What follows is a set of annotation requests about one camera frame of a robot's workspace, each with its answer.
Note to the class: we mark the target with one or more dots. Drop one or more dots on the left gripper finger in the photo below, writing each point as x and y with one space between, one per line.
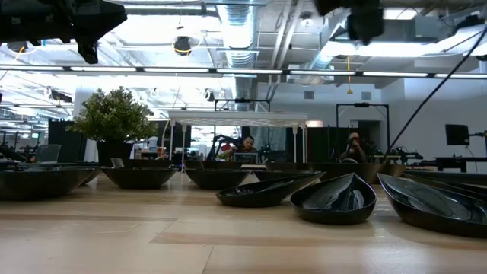
100 9
102 26

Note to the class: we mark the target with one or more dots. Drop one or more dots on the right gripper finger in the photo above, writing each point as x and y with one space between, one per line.
329 5

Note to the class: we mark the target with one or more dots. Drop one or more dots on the stack of black bowls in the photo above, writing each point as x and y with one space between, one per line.
148 163

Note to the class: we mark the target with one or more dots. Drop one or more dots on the black teardrop mini plate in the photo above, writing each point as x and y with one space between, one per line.
327 217

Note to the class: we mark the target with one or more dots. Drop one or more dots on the black leaf-shaped mini plate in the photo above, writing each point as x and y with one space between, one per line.
262 198
477 190
418 220

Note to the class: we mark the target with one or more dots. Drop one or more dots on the black lab robot arm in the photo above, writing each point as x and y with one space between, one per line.
217 141
403 156

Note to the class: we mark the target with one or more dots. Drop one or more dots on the rectangular ceiling light panel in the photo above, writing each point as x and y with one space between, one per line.
399 14

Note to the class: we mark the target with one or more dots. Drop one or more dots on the black ceiling spotlight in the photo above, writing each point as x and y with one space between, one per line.
17 46

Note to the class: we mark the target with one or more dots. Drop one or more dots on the yellow hanging pendant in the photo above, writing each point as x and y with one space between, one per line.
349 91

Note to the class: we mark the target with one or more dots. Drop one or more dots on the green potted plant black pot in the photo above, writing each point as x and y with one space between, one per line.
114 114

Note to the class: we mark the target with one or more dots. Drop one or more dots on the long ceiling light strip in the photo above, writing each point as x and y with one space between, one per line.
247 71

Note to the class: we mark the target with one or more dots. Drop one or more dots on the black room partition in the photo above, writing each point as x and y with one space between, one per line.
323 146
62 141

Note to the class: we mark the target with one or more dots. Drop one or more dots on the person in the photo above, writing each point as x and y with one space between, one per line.
248 144
354 152

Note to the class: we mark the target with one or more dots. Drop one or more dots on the black monitor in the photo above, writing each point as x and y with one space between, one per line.
456 134

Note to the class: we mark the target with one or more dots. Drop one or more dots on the white lattice shelf rack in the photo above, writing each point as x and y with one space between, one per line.
237 118

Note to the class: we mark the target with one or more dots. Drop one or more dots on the black desk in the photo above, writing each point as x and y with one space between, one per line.
462 160

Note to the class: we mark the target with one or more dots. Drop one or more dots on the grey laptop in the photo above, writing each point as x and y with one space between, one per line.
245 158

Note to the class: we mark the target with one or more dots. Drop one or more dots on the silver spiral ceiling duct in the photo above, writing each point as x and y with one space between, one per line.
237 30
323 61

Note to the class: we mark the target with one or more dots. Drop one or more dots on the grey wall vent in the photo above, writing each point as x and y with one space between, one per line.
309 95
366 95

